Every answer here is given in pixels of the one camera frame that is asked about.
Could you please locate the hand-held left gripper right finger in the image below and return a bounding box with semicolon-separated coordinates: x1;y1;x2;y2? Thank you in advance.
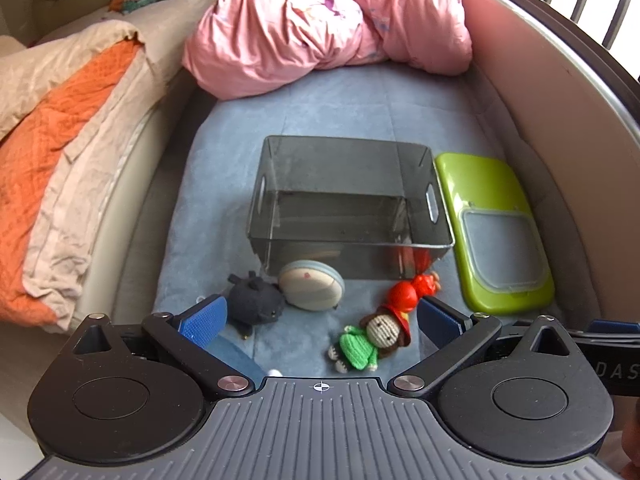
390;296;572;399

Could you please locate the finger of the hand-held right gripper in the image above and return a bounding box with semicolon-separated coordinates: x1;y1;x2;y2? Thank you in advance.
570;320;640;341

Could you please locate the pink duvet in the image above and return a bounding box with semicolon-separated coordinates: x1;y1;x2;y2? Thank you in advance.
181;0;474;102

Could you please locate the dark crib rail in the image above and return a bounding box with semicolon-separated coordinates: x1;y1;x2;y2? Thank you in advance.
446;0;640;142

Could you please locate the orange and beige quilt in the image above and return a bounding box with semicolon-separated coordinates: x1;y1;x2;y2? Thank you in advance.
0;20;176;335

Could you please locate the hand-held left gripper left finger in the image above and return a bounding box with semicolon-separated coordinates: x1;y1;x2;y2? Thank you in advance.
74;296;257;397

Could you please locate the black plush toy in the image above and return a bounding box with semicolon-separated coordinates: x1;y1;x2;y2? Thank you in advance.
227;271;287;341

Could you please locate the grey transparent storage box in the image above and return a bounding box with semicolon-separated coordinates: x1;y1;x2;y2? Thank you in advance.
247;135;456;282

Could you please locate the red plastic toy figure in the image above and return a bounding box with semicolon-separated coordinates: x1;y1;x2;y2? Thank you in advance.
387;271;442;315

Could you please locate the round beige zip pouch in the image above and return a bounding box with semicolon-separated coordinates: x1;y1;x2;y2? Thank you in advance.
278;259;346;313

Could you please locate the green lidded plastic container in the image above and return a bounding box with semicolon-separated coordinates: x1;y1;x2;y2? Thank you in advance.
434;152;557;313

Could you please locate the crocheted doll green dress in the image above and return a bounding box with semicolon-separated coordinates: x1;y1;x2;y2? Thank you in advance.
327;305;412;373

